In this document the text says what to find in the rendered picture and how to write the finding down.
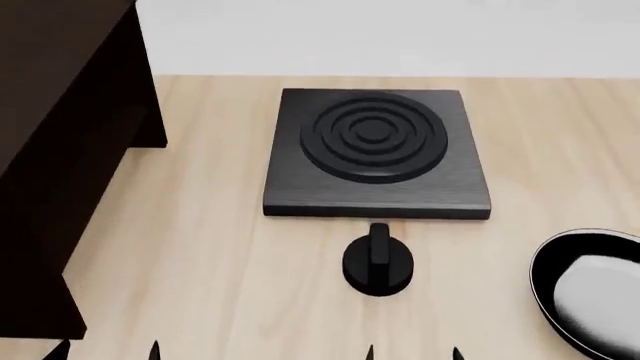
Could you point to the black round stove knob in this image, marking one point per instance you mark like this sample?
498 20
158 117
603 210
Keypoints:
378 262

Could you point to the black square stove plate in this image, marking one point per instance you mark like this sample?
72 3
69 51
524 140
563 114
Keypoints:
375 157

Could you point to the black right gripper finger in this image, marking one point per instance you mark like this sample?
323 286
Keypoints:
458 355
370 354

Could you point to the black frying pan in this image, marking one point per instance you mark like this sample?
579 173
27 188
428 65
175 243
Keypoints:
590 292

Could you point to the dark brown wooden cabinet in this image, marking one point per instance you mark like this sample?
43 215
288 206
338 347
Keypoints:
60 150

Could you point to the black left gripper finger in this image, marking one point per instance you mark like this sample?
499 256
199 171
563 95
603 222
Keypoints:
59 353
154 352

